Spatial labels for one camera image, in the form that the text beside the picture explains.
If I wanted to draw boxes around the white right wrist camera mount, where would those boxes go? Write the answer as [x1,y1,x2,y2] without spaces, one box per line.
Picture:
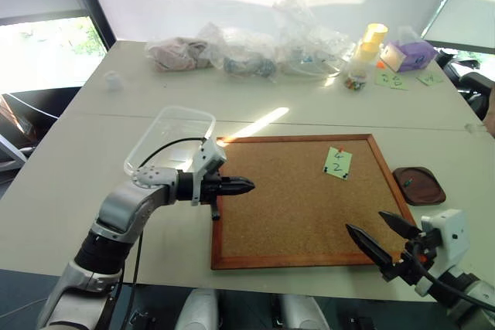
[413,209,471,297]

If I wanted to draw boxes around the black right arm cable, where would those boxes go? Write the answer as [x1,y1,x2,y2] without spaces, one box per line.
[405,243,495,306]

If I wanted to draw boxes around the large clear plastic bag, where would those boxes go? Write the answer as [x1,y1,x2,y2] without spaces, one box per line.
[270,0,357,82]

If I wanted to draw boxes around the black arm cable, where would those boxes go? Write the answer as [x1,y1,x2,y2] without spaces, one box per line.
[405,243,495,306]
[137,135,208,171]

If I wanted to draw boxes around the dark chair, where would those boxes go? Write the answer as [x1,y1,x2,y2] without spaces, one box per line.
[0,86,84,176]

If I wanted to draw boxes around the clear bag of colourful items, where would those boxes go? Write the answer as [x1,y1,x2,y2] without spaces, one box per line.
[340,59,370,94]

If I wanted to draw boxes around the wood-framed cork board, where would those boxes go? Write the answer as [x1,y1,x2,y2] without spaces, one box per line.
[210,134,417,271]

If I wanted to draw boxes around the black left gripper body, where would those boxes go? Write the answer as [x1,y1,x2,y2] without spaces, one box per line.
[199,169,233,221]

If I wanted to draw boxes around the small white object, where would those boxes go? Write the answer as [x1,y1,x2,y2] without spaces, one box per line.
[103,70,124,94]

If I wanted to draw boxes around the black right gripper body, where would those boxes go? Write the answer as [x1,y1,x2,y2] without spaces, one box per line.
[381,229,442,287]

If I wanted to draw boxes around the purple tissue box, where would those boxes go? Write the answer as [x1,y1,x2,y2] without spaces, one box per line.
[381,26,440,74]

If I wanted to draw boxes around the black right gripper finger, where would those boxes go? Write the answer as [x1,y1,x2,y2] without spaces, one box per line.
[345,223,405,269]
[377,211,422,239]

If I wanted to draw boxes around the clear plastic container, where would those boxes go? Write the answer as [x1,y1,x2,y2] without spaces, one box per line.
[123,105,217,180]

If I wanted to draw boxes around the green paper note with numbers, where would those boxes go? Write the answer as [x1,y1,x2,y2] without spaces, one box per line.
[323,146,353,181]

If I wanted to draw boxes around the plastic bag with pink contents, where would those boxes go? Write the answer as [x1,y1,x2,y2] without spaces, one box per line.
[145,22,225,74]

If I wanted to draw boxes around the yellow paper cup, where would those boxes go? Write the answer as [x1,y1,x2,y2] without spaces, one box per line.
[353,42,382,70]
[362,22,389,47]

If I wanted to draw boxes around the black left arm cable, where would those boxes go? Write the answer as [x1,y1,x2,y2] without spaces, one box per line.
[137,135,208,171]

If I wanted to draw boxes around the plastic bag with blue-grey contents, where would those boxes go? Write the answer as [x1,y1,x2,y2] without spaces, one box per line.
[216,28,280,83]

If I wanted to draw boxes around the black office chair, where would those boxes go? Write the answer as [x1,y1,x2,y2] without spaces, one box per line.
[435,49,495,122]

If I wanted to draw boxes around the brown wooden tray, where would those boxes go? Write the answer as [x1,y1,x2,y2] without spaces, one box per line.
[392,166,447,207]

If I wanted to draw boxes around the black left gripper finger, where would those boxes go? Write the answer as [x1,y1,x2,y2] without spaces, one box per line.
[222,176,256,188]
[222,185,256,197]

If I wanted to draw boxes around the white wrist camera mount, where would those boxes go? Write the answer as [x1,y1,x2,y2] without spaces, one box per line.
[413,209,471,297]
[190,138,228,207]

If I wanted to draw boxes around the grey-white rounded shape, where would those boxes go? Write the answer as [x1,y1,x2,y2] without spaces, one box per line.
[278,294,329,330]
[179,289,220,330]

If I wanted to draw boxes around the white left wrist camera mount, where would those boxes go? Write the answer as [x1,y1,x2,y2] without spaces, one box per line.
[190,138,228,207]

